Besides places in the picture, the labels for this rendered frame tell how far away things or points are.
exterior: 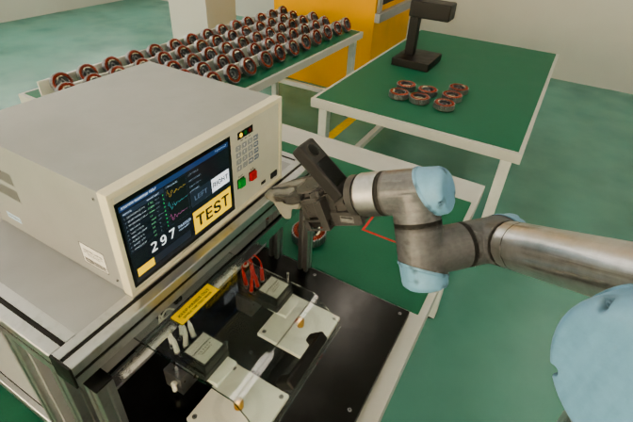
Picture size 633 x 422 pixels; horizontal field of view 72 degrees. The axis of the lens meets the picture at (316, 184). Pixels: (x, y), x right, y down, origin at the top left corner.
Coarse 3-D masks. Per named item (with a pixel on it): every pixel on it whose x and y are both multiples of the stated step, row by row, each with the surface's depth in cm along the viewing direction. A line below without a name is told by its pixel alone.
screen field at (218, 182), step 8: (216, 176) 80; (224, 176) 83; (208, 184) 79; (216, 184) 81; (224, 184) 83; (192, 192) 76; (200, 192) 78; (208, 192) 80; (192, 200) 76; (200, 200) 78
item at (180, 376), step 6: (168, 366) 93; (168, 372) 92; (174, 372) 92; (180, 372) 92; (186, 372) 92; (168, 378) 93; (174, 378) 91; (180, 378) 91; (186, 378) 92; (192, 378) 94; (180, 384) 91; (186, 384) 93; (180, 390) 93; (186, 390) 94
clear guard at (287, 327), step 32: (224, 256) 87; (192, 288) 80; (224, 288) 80; (256, 288) 80; (288, 288) 81; (160, 320) 74; (192, 320) 74; (224, 320) 74; (256, 320) 75; (288, 320) 75; (320, 320) 78; (160, 352) 69; (192, 352) 69; (224, 352) 69; (256, 352) 69; (288, 352) 72; (320, 352) 76; (224, 384) 65; (256, 384) 66; (256, 416) 64
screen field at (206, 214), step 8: (224, 192) 84; (216, 200) 83; (224, 200) 85; (200, 208) 79; (208, 208) 81; (216, 208) 84; (224, 208) 86; (200, 216) 80; (208, 216) 82; (216, 216) 84; (200, 224) 81
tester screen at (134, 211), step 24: (192, 168) 74; (216, 168) 80; (144, 192) 66; (168, 192) 70; (216, 192) 82; (120, 216) 63; (144, 216) 67; (168, 216) 72; (192, 216) 78; (144, 240) 69; (144, 264) 71
